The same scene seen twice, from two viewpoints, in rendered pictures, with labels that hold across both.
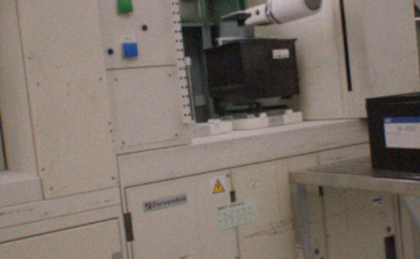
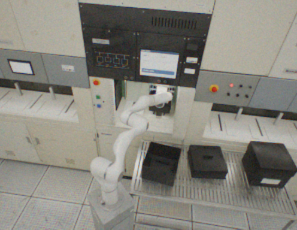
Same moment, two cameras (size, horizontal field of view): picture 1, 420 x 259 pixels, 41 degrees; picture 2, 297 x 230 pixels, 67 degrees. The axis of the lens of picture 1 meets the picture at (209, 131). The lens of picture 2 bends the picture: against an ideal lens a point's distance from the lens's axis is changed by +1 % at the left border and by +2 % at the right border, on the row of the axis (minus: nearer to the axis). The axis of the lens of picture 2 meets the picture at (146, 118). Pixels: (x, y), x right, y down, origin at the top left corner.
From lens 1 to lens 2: 182 cm
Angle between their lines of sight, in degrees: 50
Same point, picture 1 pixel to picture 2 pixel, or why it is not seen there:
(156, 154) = (105, 126)
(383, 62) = (181, 126)
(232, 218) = not seen: hidden behind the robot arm
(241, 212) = not seen: hidden behind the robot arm
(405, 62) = (199, 124)
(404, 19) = (203, 113)
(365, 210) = not seen: hidden behind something
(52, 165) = (81, 121)
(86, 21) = (88, 99)
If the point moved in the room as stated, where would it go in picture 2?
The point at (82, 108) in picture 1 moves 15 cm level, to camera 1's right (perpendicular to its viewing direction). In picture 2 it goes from (87, 114) to (97, 121)
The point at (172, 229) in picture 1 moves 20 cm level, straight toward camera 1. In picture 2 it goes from (108, 138) to (94, 150)
